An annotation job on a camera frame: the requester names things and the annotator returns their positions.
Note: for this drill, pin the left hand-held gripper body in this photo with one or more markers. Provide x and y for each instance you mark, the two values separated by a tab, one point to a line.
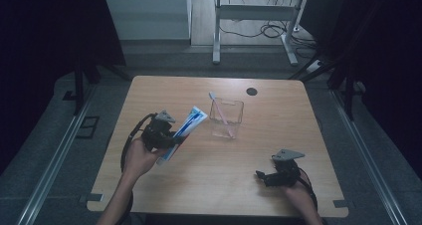
156	133

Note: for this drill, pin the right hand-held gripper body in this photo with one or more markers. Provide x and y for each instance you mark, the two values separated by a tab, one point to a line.
285	173

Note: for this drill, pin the blue and white toothpaste tube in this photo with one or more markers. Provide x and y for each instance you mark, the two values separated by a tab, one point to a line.
185	130

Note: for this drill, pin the pink toothbrush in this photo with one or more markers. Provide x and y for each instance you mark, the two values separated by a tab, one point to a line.
221	115

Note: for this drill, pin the clear plastic square cup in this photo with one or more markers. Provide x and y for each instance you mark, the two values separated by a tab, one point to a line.
229	118

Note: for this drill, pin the person's right hand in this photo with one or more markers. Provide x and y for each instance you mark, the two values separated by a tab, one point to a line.
298	193

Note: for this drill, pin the person's left hand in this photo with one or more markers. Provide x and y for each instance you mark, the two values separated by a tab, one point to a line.
141	162

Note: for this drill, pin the grey tape piece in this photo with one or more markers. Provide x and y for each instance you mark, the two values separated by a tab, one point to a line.
91	197
340	203

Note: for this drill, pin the black round table grommet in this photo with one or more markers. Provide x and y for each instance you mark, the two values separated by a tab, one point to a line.
251	91

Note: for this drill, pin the black metal stand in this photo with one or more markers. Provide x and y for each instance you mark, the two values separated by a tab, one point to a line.
348	92
79	85

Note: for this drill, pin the black tape patch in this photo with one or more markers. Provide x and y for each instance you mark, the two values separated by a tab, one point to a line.
69	96

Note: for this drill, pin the white power strip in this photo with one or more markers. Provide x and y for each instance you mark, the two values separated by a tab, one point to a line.
315	66

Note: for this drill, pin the aluminium floor rail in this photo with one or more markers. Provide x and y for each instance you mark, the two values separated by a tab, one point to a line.
49	172
368	158

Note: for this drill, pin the white desk frame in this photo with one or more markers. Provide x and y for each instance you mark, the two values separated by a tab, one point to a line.
217	26

